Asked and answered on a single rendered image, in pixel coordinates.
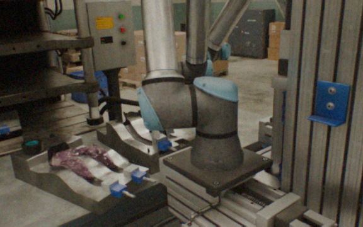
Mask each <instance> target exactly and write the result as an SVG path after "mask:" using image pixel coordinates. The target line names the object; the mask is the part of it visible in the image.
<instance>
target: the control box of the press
mask: <svg viewBox="0 0 363 227"><path fill-rule="evenodd" d="M85 3H86V12H87V17H88V28H89V35H91V36H93V37H94V38H95V46H94V47H92V48H91V50H92V55H93V65H94V71H95V72H97V71H102V72H103V74H104V75H105V76H106V77H107V87H108V96H114V97H119V98H121V96H120V84H119V77H118V74H119V72H120V70H121V69H125V67H127V66H131V65H136V64H137V62H136V53H135V37H134V22H133V14H132V1H131V0H120V1H92V2H85ZM106 112H108V121H113V120H116V116H118V115H119V117H120V120H121V121H122V122H123V116H122V104H114V105H112V106H111V107H109V108H108V109H107V110H106Z"/></svg>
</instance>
